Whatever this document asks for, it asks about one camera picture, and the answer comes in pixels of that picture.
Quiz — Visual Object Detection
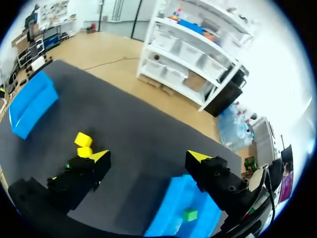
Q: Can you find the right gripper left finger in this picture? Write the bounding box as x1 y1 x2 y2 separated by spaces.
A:
46 149 111 213

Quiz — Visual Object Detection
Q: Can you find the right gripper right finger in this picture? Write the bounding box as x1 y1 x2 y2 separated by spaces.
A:
185 149 251 217

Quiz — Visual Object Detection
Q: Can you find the blue plastic bin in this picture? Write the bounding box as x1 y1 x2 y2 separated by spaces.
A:
144 174 223 238
8 71 59 140

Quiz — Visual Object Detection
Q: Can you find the yellow cube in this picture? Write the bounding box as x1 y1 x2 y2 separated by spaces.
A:
74 132 93 148
77 147 93 158

